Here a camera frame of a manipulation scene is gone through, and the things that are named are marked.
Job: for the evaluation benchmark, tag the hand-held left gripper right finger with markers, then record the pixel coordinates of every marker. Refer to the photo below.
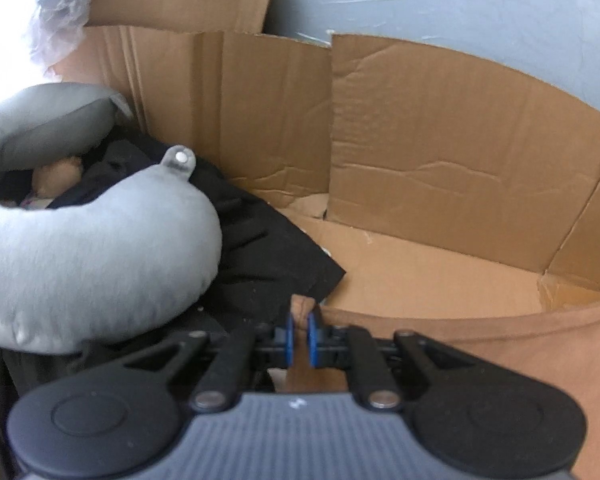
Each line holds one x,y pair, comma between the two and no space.
313,340

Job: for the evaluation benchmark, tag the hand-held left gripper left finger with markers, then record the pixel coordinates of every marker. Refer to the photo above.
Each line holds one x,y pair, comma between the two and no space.
290,340

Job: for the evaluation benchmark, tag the brown printed t-shirt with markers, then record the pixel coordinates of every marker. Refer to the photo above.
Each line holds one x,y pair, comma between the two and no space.
530,340

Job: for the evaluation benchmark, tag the black crumpled garment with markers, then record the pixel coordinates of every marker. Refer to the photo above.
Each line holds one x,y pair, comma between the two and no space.
260,250

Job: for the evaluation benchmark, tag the grey neck pillow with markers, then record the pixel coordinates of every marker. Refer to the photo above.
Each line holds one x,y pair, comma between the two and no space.
105,270

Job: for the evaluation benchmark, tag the flattened cardboard sheet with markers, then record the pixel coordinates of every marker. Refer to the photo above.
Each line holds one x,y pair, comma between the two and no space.
430,160

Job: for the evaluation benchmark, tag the brown teddy bear toy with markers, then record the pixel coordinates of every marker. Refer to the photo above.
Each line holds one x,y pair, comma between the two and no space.
55,177

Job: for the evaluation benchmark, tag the grey film-wrapped appliance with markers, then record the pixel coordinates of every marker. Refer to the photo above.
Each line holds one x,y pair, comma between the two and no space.
455,5

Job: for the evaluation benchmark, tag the white plastic bag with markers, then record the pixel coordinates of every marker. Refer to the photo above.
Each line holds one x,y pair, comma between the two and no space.
60,5

